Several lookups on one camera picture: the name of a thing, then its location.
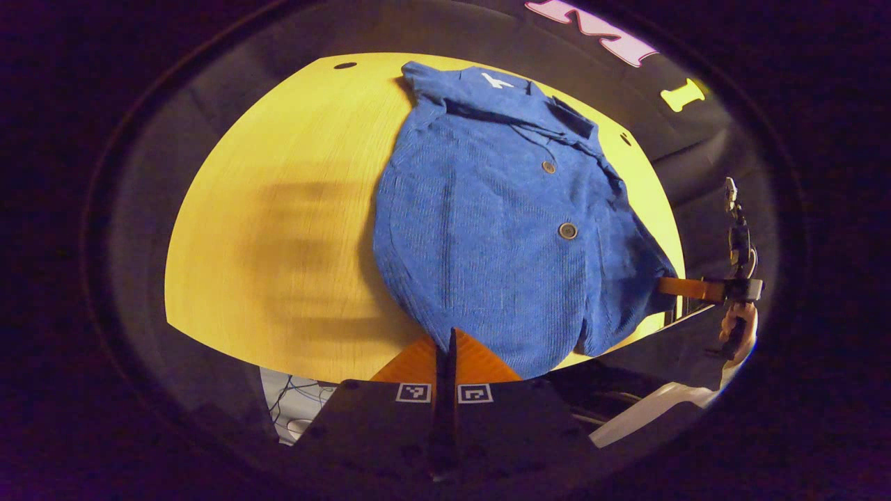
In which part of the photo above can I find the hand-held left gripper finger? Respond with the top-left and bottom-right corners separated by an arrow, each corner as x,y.
289,336 -> 447,481
446,328 -> 603,482

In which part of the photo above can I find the blue button shirt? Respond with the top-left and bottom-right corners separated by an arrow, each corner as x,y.
372,61 -> 679,380

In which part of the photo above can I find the tangle of thin cables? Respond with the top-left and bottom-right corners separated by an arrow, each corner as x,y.
261,367 -> 338,446

